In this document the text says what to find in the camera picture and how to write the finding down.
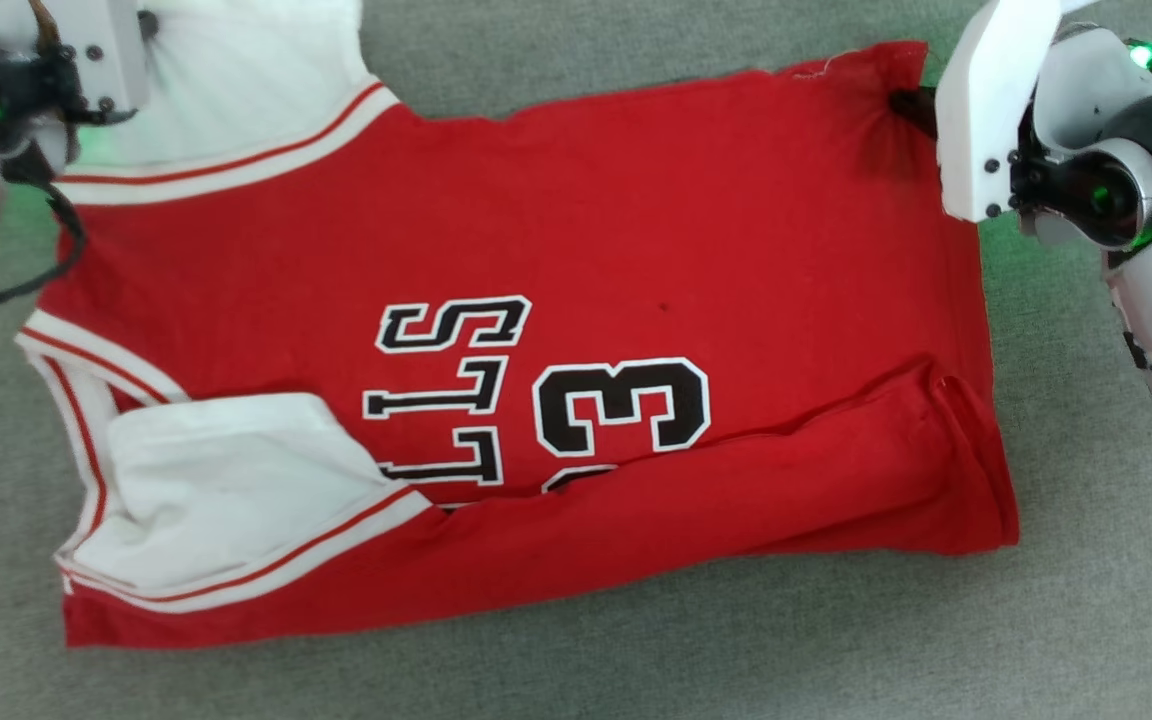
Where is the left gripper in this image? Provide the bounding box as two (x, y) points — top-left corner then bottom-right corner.
(0, 45), (127, 186)

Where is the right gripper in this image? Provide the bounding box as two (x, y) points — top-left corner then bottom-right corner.
(891, 25), (1152, 251)

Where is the red white basketball jersey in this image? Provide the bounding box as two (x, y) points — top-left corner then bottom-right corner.
(14, 0), (1022, 651)

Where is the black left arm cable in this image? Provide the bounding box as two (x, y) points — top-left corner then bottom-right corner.
(0, 150), (89, 309)

